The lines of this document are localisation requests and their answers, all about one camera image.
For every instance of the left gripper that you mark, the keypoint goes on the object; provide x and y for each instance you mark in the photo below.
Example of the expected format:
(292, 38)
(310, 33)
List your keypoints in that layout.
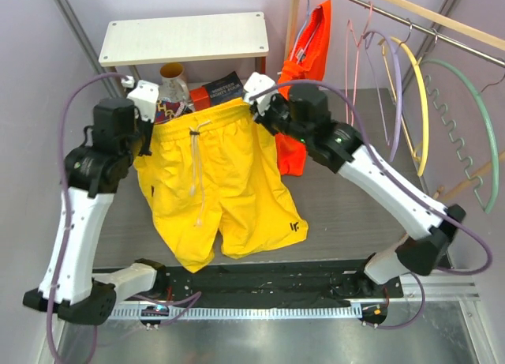
(148, 127)

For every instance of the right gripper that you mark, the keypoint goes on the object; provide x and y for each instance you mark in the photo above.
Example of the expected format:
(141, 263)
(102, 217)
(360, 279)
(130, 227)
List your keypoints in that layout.
(265, 119)

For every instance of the yellow shorts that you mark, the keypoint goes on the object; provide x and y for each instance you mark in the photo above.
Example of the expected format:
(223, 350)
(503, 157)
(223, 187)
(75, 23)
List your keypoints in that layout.
(213, 173)

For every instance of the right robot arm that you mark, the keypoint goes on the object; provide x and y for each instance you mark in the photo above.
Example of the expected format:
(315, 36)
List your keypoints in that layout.
(430, 225)

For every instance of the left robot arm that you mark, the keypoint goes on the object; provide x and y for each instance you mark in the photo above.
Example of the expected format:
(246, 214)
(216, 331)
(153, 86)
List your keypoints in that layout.
(121, 131)

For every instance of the colourful letter patterned shorts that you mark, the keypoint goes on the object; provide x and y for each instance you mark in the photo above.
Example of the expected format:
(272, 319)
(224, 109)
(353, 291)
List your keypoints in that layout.
(167, 110)

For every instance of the orange shorts on hanger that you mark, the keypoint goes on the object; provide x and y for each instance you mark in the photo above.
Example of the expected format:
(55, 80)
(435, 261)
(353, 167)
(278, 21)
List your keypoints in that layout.
(309, 63)

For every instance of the purple hanger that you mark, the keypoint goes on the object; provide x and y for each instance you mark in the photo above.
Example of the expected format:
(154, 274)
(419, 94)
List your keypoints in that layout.
(367, 38)

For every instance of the light blue hanger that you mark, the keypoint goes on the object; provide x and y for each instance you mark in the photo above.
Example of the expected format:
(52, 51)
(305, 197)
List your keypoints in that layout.
(309, 10)

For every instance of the green wavy hanger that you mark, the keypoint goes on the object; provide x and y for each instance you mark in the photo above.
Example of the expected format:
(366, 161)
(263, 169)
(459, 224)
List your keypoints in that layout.
(485, 115)

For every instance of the white yellow mug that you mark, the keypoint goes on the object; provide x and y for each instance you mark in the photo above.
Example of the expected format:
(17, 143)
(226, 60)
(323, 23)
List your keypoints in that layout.
(173, 87)

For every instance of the dark blue book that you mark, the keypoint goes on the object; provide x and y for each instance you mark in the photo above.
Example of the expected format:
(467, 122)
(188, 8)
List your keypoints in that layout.
(224, 89)

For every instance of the orange cube box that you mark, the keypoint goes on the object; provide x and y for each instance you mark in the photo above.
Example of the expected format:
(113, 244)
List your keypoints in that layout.
(200, 98)

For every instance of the white two-tier shelf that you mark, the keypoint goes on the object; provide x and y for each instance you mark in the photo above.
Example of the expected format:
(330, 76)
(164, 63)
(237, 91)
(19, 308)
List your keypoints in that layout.
(186, 39)

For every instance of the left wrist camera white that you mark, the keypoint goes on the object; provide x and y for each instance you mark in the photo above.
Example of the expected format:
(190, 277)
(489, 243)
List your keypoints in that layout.
(145, 96)

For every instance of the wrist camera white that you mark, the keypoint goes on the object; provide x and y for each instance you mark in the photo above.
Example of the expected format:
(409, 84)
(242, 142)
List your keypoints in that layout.
(145, 96)
(256, 84)

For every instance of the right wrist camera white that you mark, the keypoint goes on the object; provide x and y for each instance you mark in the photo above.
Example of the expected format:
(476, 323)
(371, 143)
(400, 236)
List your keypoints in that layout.
(256, 84)

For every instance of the wooden rack frame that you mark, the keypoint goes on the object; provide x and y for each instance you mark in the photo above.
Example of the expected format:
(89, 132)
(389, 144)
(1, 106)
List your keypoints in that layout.
(290, 38)

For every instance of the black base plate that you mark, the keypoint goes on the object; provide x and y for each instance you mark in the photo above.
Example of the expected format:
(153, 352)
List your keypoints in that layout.
(276, 285)

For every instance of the white slotted cable duct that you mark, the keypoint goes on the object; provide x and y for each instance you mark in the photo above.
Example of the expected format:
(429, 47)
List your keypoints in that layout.
(142, 311)

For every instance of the metal clothes rail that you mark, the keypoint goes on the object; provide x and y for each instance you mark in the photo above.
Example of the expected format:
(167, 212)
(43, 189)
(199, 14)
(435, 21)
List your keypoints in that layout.
(410, 22)

